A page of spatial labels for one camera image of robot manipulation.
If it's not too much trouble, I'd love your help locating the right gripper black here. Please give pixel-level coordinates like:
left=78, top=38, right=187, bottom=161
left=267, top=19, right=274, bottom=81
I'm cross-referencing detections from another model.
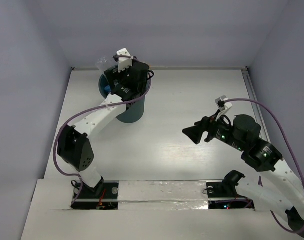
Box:
left=181, top=108, right=245, bottom=151

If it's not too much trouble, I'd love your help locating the crushed bottle blue label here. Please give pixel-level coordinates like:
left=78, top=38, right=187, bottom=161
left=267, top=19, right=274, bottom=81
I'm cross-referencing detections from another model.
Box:
left=104, top=85, right=111, bottom=95

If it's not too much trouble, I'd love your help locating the clear crushed bottle white cap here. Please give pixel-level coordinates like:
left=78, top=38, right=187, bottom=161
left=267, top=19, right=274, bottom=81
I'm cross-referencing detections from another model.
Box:
left=95, top=56, right=112, bottom=72

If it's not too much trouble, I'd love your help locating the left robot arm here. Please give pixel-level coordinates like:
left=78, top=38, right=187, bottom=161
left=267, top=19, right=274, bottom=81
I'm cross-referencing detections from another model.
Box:
left=55, top=60, right=153, bottom=198

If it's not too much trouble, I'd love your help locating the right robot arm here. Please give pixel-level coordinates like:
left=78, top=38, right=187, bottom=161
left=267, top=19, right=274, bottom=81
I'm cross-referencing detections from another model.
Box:
left=182, top=114, right=304, bottom=238

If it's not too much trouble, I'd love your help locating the dark green plastic bin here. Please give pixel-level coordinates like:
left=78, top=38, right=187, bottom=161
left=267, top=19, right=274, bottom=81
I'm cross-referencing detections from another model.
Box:
left=98, top=69, right=154, bottom=124

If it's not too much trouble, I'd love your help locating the silver foil tape strip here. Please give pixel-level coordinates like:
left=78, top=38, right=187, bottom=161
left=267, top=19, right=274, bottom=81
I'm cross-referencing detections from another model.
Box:
left=117, top=180, right=208, bottom=211

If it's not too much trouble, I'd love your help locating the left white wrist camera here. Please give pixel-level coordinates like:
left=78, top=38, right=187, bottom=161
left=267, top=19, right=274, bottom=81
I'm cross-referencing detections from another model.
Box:
left=113, top=48, right=133, bottom=73

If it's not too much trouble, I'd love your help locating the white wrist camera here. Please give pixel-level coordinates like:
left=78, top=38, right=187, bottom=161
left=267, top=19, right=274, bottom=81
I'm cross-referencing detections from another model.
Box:
left=113, top=48, right=133, bottom=73
left=215, top=95, right=232, bottom=122

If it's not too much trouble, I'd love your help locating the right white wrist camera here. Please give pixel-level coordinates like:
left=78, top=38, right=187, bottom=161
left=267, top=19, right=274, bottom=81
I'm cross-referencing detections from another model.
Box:
left=215, top=95, right=232, bottom=122

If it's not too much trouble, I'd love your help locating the aluminium rail right edge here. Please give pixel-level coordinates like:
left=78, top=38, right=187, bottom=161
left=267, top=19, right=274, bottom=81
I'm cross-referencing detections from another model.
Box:
left=241, top=68, right=270, bottom=142

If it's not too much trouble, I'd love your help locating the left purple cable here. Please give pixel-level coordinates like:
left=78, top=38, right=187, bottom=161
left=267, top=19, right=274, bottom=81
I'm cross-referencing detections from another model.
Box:
left=53, top=54, right=153, bottom=203

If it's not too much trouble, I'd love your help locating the purple cable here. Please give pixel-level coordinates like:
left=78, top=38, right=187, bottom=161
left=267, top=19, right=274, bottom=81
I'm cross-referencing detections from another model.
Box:
left=53, top=54, right=153, bottom=203
left=223, top=98, right=304, bottom=235

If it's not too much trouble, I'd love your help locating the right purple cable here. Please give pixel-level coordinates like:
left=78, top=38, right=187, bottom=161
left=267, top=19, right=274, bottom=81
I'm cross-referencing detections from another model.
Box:
left=223, top=98, right=304, bottom=235

